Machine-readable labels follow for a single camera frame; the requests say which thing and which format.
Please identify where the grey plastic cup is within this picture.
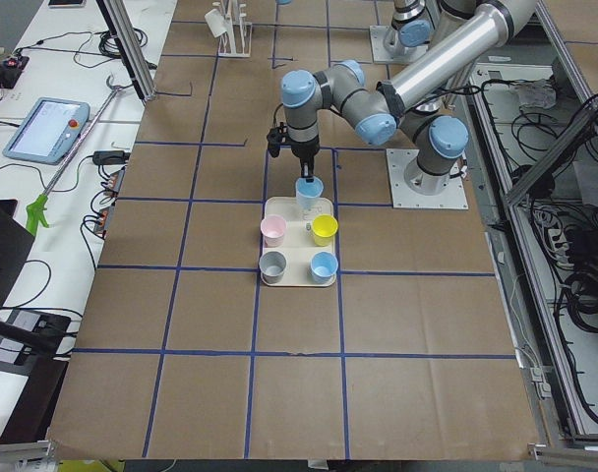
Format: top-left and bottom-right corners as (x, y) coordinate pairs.
(259, 251), (287, 285)

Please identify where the pink plastic cup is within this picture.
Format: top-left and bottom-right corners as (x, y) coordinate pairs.
(260, 214), (287, 248)

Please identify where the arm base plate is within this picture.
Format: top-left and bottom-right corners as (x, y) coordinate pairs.
(386, 148), (468, 210)
(370, 26), (430, 64)

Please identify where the white wire cup rack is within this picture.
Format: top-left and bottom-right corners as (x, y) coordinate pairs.
(212, 0), (253, 58)

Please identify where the light blue plastic cup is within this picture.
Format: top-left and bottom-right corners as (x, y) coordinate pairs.
(295, 176), (324, 210)

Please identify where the reacher grabber tool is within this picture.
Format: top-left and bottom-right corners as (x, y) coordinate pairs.
(26, 76), (133, 236)

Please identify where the teach pendant tablet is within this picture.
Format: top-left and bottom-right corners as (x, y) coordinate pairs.
(2, 97), (90, 164)

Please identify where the white plastic cup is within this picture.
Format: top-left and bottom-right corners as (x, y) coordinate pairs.
(205, 9), (227, 38)

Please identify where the aluminium frame post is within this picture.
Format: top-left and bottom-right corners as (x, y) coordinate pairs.
(96, 0), (155, 103)

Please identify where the yellow plastic cup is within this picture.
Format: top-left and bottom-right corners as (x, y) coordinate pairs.
(311, 214), (338, 247)

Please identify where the cream plastic tray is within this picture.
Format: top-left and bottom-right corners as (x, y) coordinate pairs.
(261, 197), (336, 288)

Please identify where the black power adapter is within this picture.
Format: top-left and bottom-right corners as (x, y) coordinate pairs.
(91, 149), (130, 166)

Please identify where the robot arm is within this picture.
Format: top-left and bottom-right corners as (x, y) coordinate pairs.
(267, 1), (536, 180)

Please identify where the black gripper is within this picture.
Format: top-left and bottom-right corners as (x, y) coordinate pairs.
(267, 125), (320, 183)

